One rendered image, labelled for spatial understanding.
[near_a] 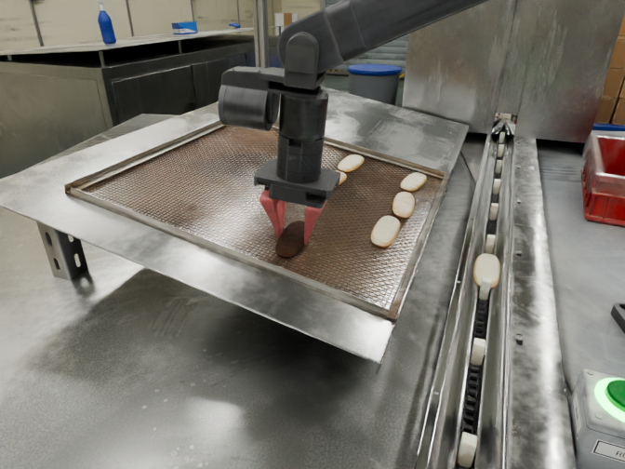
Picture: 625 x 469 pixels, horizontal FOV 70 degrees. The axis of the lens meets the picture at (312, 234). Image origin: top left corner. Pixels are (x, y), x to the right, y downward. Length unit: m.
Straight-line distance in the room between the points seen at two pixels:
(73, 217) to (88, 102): 1.73
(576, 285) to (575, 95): 0.73
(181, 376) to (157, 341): 0.08
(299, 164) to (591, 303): 0.49
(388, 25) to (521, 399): 0.41
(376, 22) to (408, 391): 0.41
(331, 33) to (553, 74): 1.00
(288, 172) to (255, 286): 0.15
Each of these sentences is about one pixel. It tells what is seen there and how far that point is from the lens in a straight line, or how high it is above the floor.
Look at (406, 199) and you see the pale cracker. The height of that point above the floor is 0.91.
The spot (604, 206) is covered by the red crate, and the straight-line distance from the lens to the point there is 1.06.
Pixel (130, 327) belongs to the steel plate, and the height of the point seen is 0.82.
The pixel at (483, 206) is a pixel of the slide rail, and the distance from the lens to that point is 0.97.
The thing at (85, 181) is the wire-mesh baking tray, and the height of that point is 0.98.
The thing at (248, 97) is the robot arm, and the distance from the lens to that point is 0.55.
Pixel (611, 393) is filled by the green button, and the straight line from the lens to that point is 0.51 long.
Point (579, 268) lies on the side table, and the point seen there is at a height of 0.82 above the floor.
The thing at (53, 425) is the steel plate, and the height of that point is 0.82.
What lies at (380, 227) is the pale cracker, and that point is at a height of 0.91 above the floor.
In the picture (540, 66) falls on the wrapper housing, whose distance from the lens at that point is 1.43.
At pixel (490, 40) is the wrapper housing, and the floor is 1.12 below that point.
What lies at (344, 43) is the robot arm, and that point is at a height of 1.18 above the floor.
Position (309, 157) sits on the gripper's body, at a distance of 0.55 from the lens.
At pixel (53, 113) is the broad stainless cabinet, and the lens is 2.59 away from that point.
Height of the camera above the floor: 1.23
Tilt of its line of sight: 28 degrees down
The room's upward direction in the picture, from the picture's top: straight up
